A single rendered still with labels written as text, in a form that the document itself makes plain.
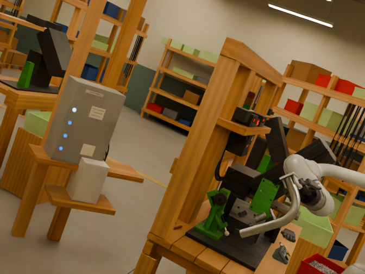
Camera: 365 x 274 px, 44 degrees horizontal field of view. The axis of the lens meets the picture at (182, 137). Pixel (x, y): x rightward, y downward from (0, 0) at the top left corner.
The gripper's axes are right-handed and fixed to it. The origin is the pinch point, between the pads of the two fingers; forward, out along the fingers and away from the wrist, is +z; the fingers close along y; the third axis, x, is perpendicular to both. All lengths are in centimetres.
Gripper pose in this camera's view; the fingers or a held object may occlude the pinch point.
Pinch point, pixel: (292, 184)
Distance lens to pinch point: 166.5
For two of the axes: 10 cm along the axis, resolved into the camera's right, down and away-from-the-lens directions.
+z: -5.3, -3.2, -7.8
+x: 2.1, 8.4, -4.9
